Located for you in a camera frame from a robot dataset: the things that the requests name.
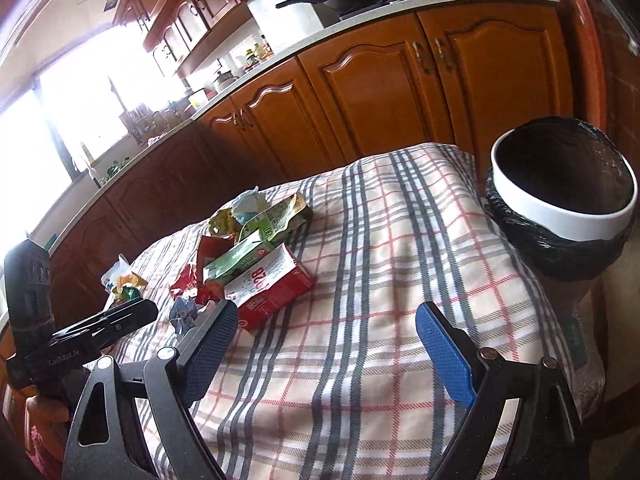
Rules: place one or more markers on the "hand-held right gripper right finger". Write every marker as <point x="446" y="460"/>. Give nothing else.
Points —
<point x="445" y="355"/>

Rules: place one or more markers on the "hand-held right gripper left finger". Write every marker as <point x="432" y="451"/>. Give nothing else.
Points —
<point x="212" y="350"/>

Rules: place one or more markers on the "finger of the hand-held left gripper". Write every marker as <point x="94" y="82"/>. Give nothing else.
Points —
<point x="120" y="317"/>

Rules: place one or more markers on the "white and yellow plastic wrapper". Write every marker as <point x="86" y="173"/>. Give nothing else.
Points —
<point x="117" y="275"/>

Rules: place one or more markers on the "blue grey wrapper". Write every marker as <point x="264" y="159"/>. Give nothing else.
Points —
<point x="185" y="312"/>

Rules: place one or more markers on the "red wrapper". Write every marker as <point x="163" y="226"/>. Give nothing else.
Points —
<point x="187" y="285"/>

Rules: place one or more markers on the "red and white carton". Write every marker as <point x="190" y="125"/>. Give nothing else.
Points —
<point x="280" y="295"/>

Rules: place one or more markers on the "green juice carton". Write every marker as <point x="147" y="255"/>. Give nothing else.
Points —
<point x="235" y="262"/>

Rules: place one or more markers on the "red packet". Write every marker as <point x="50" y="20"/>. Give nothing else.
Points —
<point x="210" y="252"/>

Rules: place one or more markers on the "gold wrapper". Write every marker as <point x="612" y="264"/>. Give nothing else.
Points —
<point x="222" y="222"/>

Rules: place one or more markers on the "green pouch with gold end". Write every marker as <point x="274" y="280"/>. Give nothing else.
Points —
<point x="272" y="220"/>

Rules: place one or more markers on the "blue and white wrapper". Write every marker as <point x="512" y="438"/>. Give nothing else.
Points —
<point x="250" y="204"/>

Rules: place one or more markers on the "white-rimmed bin with black bag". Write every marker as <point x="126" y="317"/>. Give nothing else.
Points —
<point x="550" y="210"/>

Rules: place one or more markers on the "person's left hand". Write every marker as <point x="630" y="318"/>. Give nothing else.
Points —
<point x="45" y="410"/>

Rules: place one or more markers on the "plaid tablecloth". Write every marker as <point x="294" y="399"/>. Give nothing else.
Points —
<point x="360" y="285"/>

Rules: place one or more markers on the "bright window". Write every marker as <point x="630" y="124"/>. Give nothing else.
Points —
<point x="75" y="110"/>

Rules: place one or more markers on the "green cup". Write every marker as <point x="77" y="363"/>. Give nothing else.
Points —
<point x="196" y="101"/>

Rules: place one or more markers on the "small metal pot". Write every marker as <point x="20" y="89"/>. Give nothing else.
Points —
<point x="223" y="80"/>

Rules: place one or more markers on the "wooden base cabinet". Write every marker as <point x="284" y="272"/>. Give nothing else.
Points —
<point x="375" y="85"/>

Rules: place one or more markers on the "row of condiment bottles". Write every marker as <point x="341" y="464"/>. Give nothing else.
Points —
<point x="257" y="52"/>

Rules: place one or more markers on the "red framed glass door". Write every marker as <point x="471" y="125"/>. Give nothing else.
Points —
<point x="580" y="35"/>

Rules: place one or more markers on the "white kitchen countertop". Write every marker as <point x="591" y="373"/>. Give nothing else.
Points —
<point x="425" y="2"/>

